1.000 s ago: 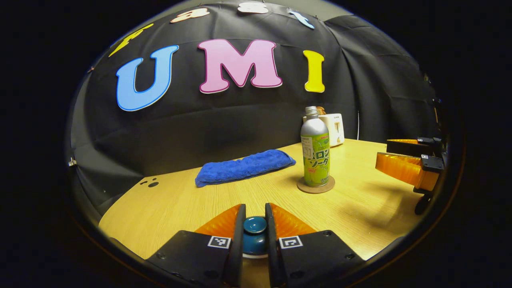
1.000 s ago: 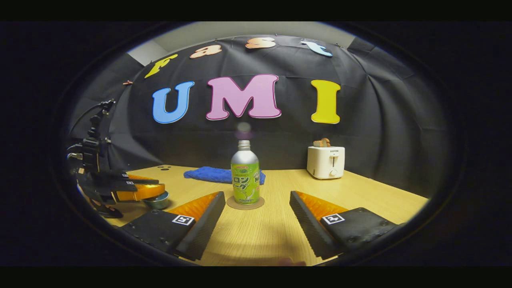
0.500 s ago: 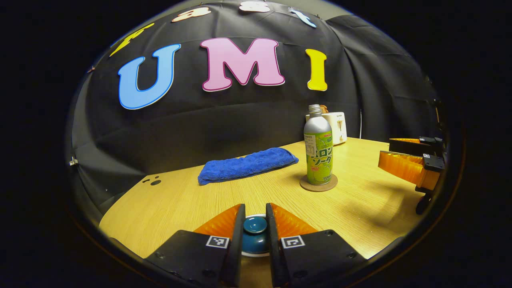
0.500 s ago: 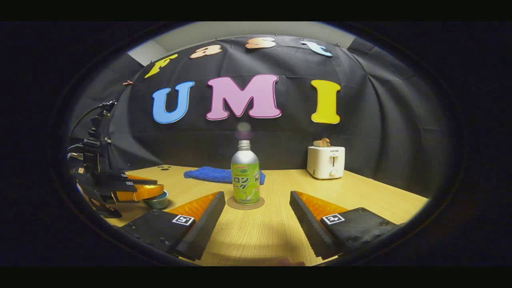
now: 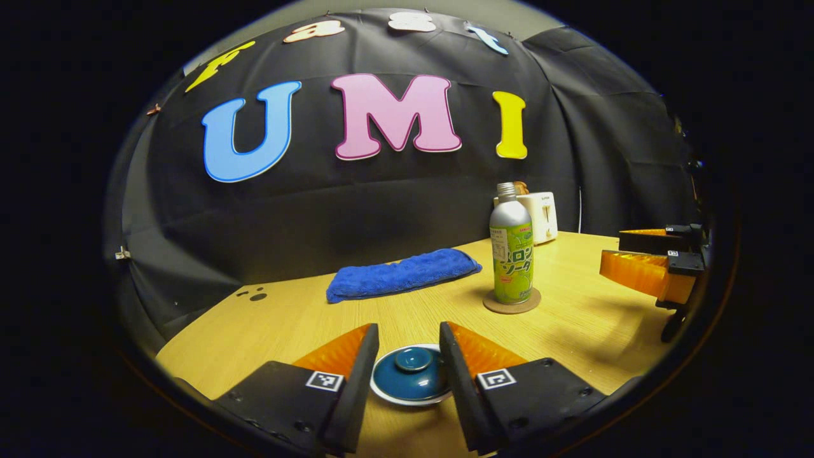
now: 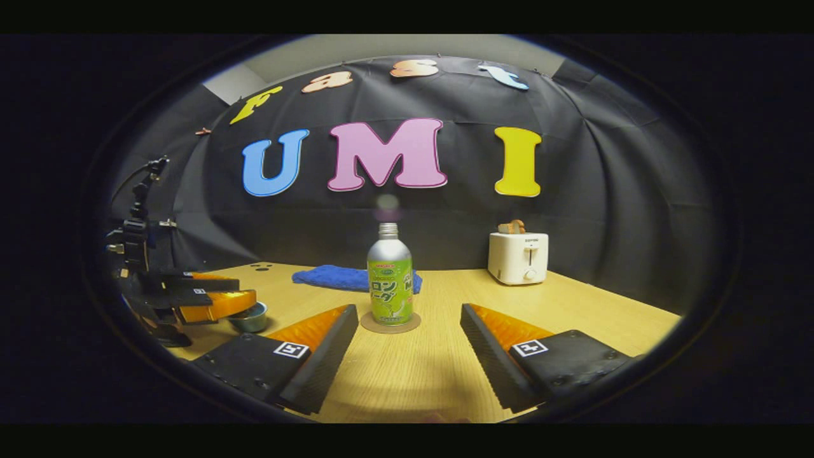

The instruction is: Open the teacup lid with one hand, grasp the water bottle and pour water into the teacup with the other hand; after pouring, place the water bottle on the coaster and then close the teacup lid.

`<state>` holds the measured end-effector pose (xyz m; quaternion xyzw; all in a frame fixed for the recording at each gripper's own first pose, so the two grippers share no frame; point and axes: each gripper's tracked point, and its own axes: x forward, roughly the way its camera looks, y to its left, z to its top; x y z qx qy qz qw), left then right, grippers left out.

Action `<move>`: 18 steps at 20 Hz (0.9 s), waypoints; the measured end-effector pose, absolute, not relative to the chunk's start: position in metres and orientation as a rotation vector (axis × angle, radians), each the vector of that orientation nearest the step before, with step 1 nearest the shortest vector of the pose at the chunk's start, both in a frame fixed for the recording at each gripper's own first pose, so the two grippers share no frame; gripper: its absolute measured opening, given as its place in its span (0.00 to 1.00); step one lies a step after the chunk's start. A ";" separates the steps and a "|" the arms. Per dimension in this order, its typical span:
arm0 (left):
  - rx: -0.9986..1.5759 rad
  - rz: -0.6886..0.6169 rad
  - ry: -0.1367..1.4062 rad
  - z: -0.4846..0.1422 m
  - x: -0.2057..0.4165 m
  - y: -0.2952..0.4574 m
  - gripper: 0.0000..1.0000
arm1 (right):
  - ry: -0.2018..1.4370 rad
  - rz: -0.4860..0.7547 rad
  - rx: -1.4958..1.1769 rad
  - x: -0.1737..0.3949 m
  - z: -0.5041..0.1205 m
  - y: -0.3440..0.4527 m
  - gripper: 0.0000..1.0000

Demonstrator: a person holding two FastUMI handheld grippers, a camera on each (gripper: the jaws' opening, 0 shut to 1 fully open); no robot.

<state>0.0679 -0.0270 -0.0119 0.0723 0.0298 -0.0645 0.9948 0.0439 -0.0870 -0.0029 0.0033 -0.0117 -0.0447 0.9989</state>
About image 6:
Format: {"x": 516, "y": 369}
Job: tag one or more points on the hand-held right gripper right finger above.
{"x": 489, "y": 362}

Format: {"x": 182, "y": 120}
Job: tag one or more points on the teal white teacup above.
{"x": 251, "y": 321}

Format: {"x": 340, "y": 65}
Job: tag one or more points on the blue folded towel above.
{"x": 331, "y": 278}

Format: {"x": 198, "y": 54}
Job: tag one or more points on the toast slice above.
{"x": 511, "y": 227}

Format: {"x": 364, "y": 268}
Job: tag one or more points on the silver green water bottle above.
{"x": 390, "y": 286}

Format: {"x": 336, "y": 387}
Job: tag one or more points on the white toaster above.
{"x": 516, "y": 257}

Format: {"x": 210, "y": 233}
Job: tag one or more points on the round brown coaster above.
{"x": 391, "y": 329}

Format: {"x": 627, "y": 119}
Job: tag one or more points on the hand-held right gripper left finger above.
{"x": 321, "y": 362}

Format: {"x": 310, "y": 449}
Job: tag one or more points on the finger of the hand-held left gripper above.
{"x": 216, "y": 306}
{"x": 203, "y": 284}

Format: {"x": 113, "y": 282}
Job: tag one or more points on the black backdrop cloth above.
{"x": 445, "y": 216}

